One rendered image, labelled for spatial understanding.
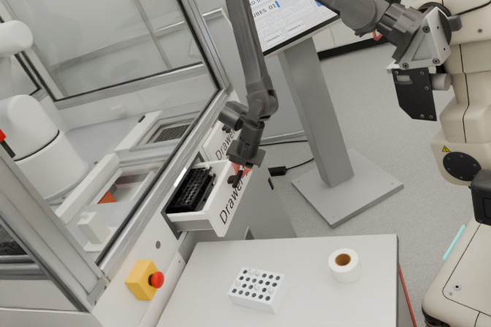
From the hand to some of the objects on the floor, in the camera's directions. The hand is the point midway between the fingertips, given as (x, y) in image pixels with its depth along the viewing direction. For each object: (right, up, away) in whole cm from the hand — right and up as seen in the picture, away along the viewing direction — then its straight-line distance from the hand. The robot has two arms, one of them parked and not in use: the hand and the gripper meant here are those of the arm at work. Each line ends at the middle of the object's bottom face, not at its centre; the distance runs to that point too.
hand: (240, 174), depth 123 cm
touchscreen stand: (+59, -16, +118) cm, 133 cm away
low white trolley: (+31, -96, +4) cm, 101 cm away
